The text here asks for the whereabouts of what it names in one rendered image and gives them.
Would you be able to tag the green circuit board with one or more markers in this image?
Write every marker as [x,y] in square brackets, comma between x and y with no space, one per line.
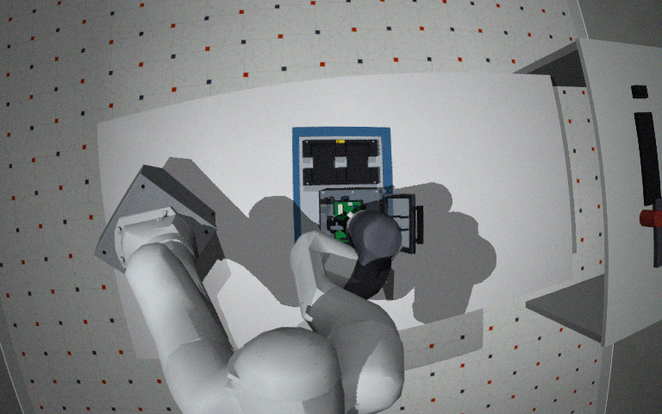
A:
[341,210]

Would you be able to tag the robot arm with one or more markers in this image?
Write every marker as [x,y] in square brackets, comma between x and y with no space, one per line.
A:
[288,370]

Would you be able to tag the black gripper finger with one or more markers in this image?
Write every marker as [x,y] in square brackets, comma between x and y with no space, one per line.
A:
[334,225]

